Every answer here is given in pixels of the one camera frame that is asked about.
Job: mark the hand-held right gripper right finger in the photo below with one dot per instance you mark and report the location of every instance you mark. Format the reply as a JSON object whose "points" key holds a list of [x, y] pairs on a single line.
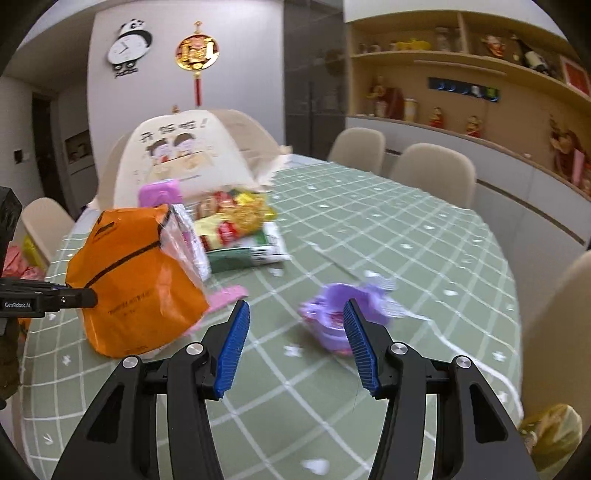
{"points": [[362, 350]]}

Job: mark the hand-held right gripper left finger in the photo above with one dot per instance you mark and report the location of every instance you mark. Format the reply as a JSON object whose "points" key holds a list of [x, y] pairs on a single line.
{"points": [[233, 350]]}

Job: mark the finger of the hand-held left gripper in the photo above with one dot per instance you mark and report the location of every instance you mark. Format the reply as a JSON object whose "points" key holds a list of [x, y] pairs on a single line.
{"points": [[74, 297]]}

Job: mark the purple plastic cup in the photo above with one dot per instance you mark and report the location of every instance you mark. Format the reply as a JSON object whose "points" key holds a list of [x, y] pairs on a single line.
{"points": [[328, 318]]}

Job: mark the orange plastic snack bag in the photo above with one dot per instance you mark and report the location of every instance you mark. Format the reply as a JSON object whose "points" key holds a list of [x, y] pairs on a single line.
{"points": [[124, 277]]}

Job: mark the yellow plastic bag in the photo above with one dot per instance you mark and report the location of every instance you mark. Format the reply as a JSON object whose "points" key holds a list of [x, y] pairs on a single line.
{"points": [[551, 434]]}

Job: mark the pink paper strip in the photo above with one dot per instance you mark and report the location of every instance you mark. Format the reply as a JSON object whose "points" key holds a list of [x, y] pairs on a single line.
{"points": [[226, 296]]}

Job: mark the beige dining chair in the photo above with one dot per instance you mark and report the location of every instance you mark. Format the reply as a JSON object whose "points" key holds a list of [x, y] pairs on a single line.
{"points": [[355, 150], [434, 173], [44, 221], [561, 332]]}

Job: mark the dark green flat packet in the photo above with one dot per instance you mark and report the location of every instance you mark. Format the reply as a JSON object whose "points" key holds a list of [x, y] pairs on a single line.
{"points": [[240, 258]]}

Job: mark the green checked tablecloth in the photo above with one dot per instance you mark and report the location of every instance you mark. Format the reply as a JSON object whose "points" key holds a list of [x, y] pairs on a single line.
{"points": [[346, 240]]}

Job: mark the white pink printed packet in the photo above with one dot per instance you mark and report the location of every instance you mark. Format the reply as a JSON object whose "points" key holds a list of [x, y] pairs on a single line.
{"points": [[194, 244]]}

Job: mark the pink plastic packet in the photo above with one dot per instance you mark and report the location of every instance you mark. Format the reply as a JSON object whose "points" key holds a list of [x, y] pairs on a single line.
{"points": [[159, 193]]}

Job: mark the pile of colourful snack wrappers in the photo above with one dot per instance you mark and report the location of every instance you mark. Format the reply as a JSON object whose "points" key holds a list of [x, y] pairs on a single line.
{"points": [[240, 212]]}

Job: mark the beige mesh food cover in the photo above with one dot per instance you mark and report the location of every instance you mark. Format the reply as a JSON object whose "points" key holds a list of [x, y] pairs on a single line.
{"points": [[184, 147]]}

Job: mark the white sideboard cabinet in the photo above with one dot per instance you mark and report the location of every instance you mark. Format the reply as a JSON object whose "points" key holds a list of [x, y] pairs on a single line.
{"points": [[508, 184]]}

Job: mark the small red figurine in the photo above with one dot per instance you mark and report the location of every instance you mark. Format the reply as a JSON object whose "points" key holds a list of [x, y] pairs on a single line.
{"points": [[437, 117], [473, 127]]}

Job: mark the small yellow jar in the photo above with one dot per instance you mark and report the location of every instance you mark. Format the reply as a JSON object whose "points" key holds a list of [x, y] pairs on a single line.
{"points": [[410, 110]]}

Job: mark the tall robed figurine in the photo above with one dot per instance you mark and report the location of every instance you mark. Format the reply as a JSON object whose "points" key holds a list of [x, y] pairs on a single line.
{"points": [[383, 97]]}

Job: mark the red gold knot ornament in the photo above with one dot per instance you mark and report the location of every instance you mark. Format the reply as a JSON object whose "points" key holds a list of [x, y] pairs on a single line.
{"points": [[196, 50]]}

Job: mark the blue hook rack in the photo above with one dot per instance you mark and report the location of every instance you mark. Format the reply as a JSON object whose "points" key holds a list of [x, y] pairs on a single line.
{"points": [[461, 88]]}

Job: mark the large figurine with bouquet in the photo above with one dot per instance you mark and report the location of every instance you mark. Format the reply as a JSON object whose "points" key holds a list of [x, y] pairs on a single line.
{"points": [[568, 152]]}

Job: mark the yellow toy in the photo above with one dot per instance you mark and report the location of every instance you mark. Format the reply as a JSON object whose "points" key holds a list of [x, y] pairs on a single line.
{"points": [[413, 45]]}

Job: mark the glass jar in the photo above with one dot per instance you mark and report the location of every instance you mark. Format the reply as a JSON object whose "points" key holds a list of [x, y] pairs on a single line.
{"points": [[447, 39]]}

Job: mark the wine bottle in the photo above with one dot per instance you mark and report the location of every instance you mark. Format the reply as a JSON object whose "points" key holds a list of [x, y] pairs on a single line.
{"points": [[535, 57]]}

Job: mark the panda wall clock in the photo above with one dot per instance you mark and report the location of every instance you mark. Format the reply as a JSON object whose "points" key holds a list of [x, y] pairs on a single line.
{"points": [[129, 48]]}

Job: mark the wooden wall shelf unit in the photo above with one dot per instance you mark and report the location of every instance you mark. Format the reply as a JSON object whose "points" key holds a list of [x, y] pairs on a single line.
{"points": [[508, 92]]}

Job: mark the red picture frame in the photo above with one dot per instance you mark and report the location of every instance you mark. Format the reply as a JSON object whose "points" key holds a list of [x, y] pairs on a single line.
{"points": [[575, 74]]}

